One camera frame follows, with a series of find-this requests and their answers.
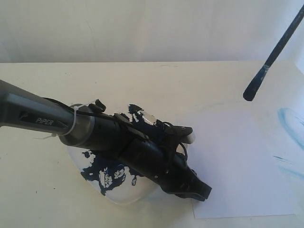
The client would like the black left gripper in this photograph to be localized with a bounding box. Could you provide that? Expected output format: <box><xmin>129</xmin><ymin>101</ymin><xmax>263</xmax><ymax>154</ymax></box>
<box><xmin>114</xmin><ymin>137</ymin><xmax>212</xmax><ymax>202</ymax></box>

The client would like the black paintbrush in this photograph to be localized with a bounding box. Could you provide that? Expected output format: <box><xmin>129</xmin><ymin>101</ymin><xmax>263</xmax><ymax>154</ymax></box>
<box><xmin>243</xmin><ymin>6</ymin><xmax>304</xmax><ymax>102</ymax></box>

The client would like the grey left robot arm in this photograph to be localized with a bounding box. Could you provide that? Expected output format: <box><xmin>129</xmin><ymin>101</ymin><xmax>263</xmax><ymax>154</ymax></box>
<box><xmin>0</xmin><ymin>81</ymin><xmax>211</xmax><ymax>202</ymax></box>

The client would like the white paper sheet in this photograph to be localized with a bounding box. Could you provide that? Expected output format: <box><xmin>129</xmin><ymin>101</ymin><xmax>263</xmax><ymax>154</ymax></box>
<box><xmin>178</xmin><ymin>110</ymin><xmax>296</xmax><ymax>219</ymax></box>

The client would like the white square paint plate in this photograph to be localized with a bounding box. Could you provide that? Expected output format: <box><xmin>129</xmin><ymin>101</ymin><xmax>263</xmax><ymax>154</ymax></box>
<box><xmin>65</xmin><ymin>103</ymin><xmax>197</xmax><ymax>206</ymax></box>

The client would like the white zip tie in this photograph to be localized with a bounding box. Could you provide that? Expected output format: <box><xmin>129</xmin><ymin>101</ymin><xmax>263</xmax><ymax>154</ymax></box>
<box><xmin>33</xmin><ymin>99</ymin><xmax>95</xmax><ymax>141</ymax></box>

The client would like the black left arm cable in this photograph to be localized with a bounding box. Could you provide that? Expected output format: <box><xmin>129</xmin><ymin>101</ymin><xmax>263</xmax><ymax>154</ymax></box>
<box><xmin>42</xmin><ymin>96</ymin><xmax>188</xmax><ymax>174</ymax></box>

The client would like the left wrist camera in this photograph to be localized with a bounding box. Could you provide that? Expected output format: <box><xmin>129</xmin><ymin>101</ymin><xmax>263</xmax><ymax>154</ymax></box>
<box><xmin>165</xmin><ymin>125</ymin><xmax>195</xmax><ymax>144</ymax></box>

